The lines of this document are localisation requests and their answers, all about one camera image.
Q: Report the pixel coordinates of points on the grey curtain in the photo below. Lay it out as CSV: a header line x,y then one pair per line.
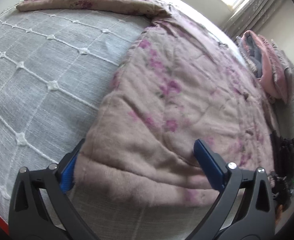
x,y
250,15

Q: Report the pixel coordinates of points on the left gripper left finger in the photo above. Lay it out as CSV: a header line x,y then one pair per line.
x,y
39,206

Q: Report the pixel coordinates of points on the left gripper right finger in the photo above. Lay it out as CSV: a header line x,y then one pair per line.
x,y
244,208

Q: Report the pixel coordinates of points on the grey tufted bedspread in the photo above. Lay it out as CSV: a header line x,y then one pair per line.
x,y
55,68

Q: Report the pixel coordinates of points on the pink grey folded blanket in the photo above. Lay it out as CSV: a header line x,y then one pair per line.
x,y
269,65

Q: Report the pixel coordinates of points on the pink floral quilted garment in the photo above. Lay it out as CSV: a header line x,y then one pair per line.
x,y
175,85

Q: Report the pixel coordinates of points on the black clothing pile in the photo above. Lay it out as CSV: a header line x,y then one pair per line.
x,y
283,173

